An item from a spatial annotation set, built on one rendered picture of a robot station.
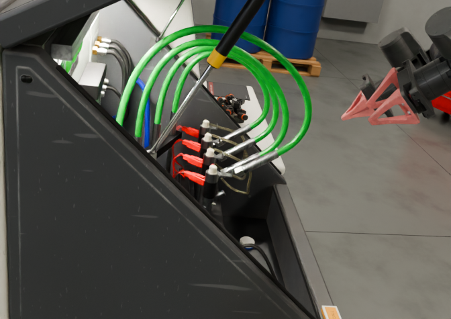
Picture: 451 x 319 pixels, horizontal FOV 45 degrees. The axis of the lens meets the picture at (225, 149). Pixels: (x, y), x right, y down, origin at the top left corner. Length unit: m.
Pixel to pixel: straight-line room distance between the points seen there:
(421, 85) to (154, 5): 0.70
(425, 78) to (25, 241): 0.66
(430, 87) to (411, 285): 2.14
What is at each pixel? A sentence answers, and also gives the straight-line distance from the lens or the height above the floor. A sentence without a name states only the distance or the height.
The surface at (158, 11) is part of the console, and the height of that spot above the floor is 1.37.
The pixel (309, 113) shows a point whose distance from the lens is 1.09.
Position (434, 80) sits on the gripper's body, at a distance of 0.94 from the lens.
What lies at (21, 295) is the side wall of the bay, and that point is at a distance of 0.87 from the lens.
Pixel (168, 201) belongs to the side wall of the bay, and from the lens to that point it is 0.75.
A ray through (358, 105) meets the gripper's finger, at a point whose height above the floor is 1.28.
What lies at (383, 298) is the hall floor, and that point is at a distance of 2.84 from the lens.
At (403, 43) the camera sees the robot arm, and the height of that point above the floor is 1.43.
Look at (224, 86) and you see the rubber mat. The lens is 2.11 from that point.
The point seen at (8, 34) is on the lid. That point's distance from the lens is 0.66.
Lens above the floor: 1.65
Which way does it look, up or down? 25 degrees down
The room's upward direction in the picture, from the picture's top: 9 degrees clockwise
